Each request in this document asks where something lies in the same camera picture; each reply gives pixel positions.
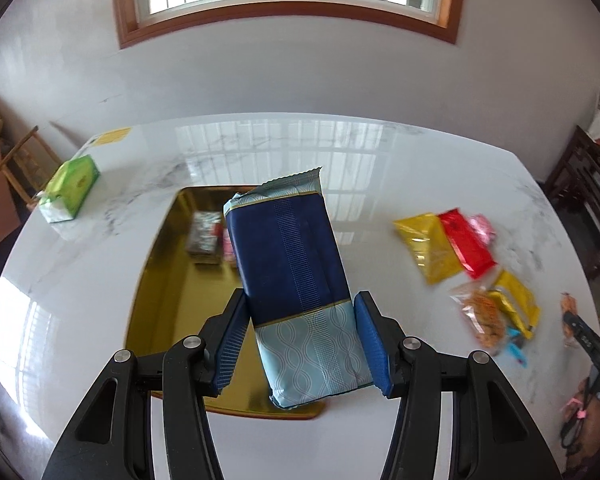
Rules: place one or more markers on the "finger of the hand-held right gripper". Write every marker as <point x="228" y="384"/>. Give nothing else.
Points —
<point x="582" y="330"/>

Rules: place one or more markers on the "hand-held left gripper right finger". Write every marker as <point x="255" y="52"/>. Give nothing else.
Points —
<point x="367" y="340"/>

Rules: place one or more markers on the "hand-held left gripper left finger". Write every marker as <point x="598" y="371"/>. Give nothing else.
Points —
<point x="230" y="340"/>

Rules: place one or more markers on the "teal snack packet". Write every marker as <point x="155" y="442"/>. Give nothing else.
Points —
<point x="516" y="347"/>

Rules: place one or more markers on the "gold yellow snack packet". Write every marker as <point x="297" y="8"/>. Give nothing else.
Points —
<point x="520" y="300"/>

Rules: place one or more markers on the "gold metal tray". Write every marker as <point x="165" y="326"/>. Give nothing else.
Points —
<point x="165" y="280"/>

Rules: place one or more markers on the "clear bag of orange snacks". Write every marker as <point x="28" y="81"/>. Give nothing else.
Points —
<point x="480" y="315"/>

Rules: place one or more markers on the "blue patterned snack packet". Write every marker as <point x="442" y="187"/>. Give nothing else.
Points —
<point x="290" y="250"/>

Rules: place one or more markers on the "large yellow snack packet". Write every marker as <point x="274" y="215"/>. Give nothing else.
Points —
<point x="430" y="250"/>

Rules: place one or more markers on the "small pink snack packet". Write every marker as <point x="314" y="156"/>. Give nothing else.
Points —
<point x="229" y="247"/>

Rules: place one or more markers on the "dark printed snack packet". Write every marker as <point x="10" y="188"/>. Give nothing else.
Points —
<point x="205" y="237"/>

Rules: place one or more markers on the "red snack packet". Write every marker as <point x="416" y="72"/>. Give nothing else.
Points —
<point x="467" y="245"/>

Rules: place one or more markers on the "dark wooden chair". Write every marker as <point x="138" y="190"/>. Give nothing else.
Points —
<point x="587" y="190"/>

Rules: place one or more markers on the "pink candy packet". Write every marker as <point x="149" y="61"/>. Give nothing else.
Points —
<point x="484" y="227"/>

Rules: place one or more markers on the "green tissue pack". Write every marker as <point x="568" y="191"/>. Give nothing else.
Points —
<point x="72" y="185"/>

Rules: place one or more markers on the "yellow table sticker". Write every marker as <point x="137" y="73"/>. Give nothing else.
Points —
<point x="111" y="136"/>

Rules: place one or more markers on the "light wooden stool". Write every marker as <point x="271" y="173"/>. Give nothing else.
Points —
<point x="27" y="165"/>

